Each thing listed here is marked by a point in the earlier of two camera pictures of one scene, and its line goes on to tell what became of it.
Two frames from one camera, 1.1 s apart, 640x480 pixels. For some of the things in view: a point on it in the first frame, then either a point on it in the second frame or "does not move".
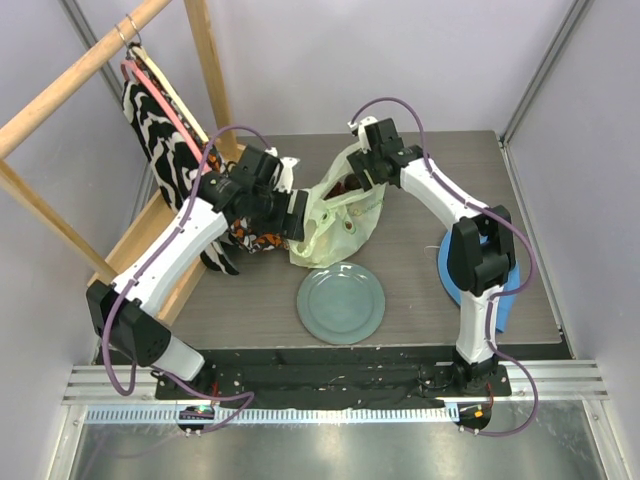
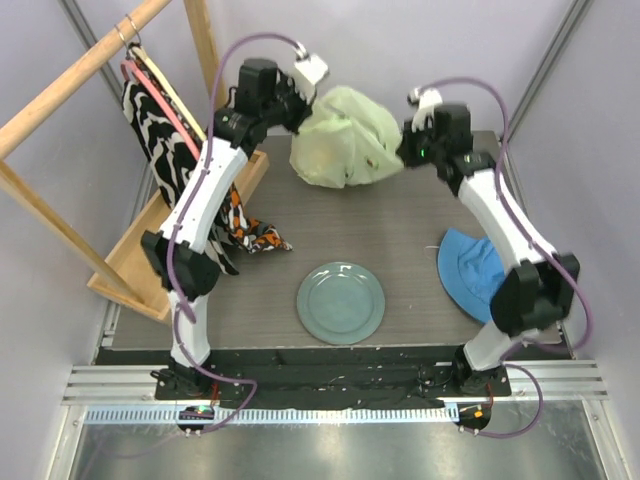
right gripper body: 361,164 -> 409,148
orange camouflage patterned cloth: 241,232 does not move
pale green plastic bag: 338,230 -> 344,138
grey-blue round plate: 341,303 does not move
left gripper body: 269,210 -> 291,108
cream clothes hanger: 142,53 does not move
